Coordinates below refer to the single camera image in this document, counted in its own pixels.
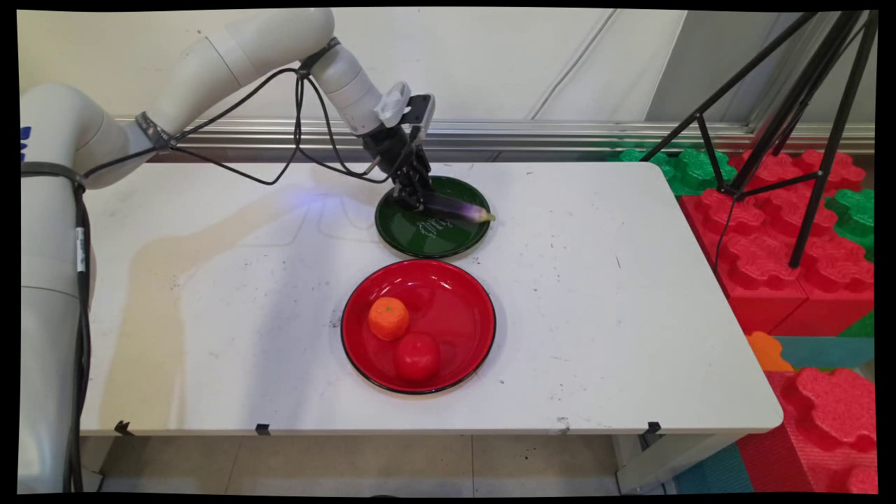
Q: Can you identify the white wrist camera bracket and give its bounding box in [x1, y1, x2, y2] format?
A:
[374, 80, 412, 128]

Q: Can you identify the aluminium wall rail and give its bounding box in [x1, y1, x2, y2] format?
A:
[115, 118, 876, 156]

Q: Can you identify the orange foam piece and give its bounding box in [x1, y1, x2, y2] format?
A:
[745, 331, 795, 372]

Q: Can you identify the teal foam mat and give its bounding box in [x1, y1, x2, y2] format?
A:
[672, 442, 755, 495]

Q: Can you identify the orange toy mandarin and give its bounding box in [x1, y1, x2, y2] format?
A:
[368, 297, 411, 342]

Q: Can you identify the dark green enamel plate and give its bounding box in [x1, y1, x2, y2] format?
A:
[374, 175, 492, 260]

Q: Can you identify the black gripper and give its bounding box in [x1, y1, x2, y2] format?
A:
[362, 122, 432, 211]

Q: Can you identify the white table leg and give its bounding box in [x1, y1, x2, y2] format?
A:
[615, 433, 744, 494]

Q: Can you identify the black tripod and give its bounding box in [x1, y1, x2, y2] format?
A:
[640, 10, 879, 270]

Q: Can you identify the purple toy eggplant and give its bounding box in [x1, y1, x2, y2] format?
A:
[420, 190, 496, 225]

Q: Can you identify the red toy tomato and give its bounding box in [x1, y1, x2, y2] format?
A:
[393, 332, 442, 383]

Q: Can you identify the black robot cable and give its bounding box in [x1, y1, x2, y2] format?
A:
[21, 38, 393, 494]

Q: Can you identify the teal foam piece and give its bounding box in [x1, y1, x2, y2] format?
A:
[773, 336, 876, 370]

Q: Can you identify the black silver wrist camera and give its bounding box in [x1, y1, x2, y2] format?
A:
[402, 93, 436, 144]

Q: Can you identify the green foam block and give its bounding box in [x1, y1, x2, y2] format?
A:
[619, 147, 737, 197]
[826, 188, 876, 261]

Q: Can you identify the large red foam block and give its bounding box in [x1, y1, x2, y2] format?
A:
[679, 189, 811, 337]
[735, 367, 879, 495]

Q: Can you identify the red enamel plate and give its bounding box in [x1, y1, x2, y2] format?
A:
[341, 258, 498, 396]

